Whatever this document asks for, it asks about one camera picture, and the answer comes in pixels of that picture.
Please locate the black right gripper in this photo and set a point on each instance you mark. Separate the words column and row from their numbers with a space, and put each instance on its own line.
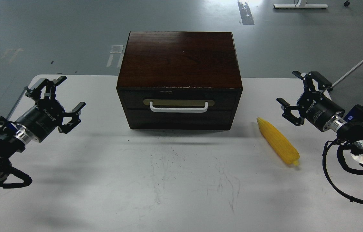
column 313, row 105

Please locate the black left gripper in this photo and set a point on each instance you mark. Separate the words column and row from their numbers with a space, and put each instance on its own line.
column 47, row 113

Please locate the yellow corn cob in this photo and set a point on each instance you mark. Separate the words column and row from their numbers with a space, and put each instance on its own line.
column 280, row 144

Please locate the wooden drawer with white handle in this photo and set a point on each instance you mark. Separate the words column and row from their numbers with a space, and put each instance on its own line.
column 217, row 100

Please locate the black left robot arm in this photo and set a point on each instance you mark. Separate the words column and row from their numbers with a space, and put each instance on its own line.
column 14, row 138

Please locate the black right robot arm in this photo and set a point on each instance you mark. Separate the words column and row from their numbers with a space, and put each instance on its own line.
column 349, row 131

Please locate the dark wooden drawer cabinet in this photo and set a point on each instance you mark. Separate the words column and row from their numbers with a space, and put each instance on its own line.
column 180, row 60

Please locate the white table leg base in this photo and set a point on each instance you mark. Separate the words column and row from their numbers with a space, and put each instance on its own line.
column 300, row 4

